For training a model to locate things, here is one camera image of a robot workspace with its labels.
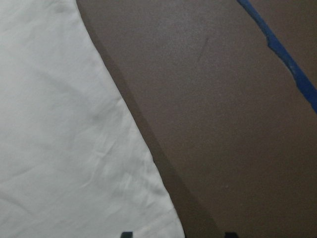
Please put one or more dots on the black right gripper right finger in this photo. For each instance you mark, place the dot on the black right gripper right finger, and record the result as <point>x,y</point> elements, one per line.
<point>231,235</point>

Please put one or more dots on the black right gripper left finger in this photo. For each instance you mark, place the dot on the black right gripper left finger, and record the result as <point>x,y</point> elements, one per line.
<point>126,235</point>

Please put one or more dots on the cream cat print t-shirt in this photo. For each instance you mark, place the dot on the cream cat print t-shirt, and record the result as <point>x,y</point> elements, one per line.
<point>73,163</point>

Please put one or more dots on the brown paper table cover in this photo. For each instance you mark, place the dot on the brown paper table cover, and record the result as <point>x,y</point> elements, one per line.
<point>233,138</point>

